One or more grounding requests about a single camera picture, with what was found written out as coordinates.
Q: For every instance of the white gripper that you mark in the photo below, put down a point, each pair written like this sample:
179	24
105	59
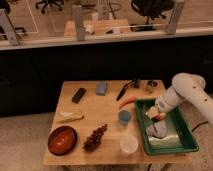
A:
154	113

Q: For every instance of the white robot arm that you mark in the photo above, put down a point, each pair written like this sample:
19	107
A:
184	86

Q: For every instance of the grey cloth in tray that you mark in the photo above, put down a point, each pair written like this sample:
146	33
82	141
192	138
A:
158	129

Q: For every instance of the green plastic tray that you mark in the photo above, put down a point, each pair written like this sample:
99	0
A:
168	136

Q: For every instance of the metal tin can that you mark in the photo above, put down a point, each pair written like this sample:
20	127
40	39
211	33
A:
151	85

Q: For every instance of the orange carrot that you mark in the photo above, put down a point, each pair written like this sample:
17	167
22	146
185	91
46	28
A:
127	101

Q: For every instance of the blue cup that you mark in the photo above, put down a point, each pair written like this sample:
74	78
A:
124	117

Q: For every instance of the blue sponge block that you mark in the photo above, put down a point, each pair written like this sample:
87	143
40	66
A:
101	88

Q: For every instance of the wooden table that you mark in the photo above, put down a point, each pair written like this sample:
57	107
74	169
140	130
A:
86	131

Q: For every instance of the bunch of dark grapes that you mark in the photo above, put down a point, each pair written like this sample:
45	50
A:
94	140

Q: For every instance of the black rectangular block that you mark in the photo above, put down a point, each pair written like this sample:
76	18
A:
78	95

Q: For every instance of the yellow banana piece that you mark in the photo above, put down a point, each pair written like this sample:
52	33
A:
69	116

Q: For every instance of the red wooden bowl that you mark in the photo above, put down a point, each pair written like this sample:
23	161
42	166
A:
62	140

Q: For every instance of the black office chair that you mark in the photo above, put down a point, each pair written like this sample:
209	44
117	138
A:
152	9

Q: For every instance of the left office chair base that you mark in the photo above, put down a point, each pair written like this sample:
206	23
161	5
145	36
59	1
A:
45	3

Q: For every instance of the grey metal post right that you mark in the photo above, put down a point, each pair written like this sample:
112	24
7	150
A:
175	16

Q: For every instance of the grey metal post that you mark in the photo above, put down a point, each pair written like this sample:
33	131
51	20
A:
175	16
8	28
78	22

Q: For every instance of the grey metal post middle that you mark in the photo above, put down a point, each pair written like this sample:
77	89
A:
78	22

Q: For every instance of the grey metal post left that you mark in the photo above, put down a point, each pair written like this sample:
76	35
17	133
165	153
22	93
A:
8	28

